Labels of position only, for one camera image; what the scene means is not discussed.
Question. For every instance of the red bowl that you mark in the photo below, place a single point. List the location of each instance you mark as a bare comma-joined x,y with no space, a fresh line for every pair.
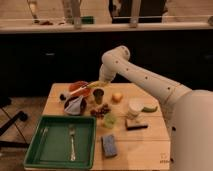
74,86

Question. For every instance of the green plastic cup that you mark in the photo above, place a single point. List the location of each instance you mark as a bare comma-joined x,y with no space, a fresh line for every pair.
109,120

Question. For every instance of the black tripod stand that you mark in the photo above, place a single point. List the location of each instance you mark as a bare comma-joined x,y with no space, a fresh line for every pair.
5,101

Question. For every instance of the silver fork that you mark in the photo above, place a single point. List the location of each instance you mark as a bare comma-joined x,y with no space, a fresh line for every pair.
72,134

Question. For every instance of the yellow banana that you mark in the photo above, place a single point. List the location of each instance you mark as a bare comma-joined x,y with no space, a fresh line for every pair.
96,84

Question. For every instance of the green plastic tray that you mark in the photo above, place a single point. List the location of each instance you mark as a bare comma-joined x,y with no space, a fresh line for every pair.
50,147

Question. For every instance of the green cucumber slice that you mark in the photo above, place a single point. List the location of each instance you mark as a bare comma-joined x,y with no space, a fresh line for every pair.
149,109

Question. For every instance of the metal cup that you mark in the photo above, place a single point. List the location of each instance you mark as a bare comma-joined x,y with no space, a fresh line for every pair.
98,95

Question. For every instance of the white handled spatula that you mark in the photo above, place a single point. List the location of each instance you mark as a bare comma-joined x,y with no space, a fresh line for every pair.
71,93

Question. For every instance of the orange fruit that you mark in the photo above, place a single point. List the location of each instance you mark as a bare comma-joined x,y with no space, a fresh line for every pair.
117,97

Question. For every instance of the blue sponge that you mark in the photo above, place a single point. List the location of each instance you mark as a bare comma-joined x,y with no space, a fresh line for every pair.
109,146

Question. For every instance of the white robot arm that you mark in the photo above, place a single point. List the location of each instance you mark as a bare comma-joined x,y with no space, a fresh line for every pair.
192,110

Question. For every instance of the bunch of dark grapes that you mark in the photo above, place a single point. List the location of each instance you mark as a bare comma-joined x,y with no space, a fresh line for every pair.
100,111

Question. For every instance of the black whiteboard eraser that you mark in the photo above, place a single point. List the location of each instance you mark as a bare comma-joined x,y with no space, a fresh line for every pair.
134,126

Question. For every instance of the dark plate with cloth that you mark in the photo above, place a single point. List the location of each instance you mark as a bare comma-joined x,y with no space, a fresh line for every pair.
75,106

